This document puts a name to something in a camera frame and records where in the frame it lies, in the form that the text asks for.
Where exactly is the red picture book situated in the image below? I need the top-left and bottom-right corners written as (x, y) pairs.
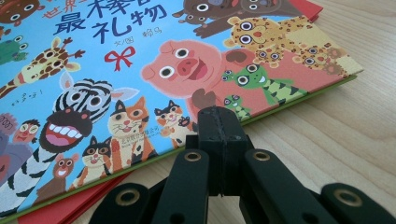
top-left (6, 0), bottom-right (325, 224)

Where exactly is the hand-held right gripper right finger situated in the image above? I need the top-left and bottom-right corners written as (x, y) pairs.
top-left (214, 105), bottom-right (255, 198)

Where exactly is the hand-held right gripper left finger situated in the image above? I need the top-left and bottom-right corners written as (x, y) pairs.
top-left (185, 105), bottom-right (224, 198)

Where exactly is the light blue animals picture book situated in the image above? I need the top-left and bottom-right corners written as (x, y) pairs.
top-left (0, 0), bottom-right (364, 222)

